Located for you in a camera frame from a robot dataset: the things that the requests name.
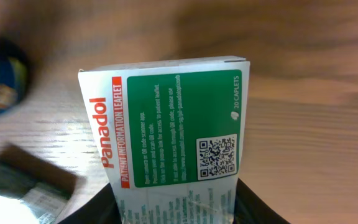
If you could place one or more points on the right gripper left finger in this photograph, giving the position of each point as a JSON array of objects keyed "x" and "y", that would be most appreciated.
[{"x": 101, "y": 209}]

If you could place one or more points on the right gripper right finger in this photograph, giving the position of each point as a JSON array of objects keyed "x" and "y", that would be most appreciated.
[{"x": 250, "y": 209}]

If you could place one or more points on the white green Panadol box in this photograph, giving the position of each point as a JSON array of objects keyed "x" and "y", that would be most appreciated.
[{"x": 170, "y": 136}]

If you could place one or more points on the dark green round-logo box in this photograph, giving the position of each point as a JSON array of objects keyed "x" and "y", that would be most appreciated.
[{"x": 14, "y": 75}]

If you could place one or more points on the dark bottle white cap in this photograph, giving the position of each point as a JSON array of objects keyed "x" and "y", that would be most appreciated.
[{"x": 32, "y": 190}]

